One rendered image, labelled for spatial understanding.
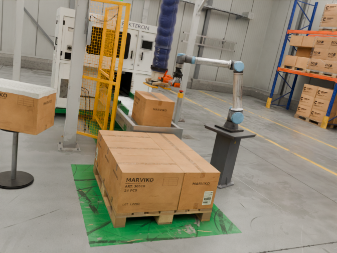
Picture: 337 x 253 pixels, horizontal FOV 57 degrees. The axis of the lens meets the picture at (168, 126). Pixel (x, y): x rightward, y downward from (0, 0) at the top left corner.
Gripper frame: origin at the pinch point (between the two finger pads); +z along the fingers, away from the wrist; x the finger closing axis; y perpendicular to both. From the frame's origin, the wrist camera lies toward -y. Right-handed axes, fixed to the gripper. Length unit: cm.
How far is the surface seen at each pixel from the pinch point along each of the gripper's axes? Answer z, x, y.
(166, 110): 39.0, -5.7, 28.6
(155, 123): 59, 6, 29
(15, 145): 82, 169, -9
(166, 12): -82, 9, 52
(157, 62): -19, 9, 53
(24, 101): 30, 162, -32
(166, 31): -59, 5, 49
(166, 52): -33, -1, 50
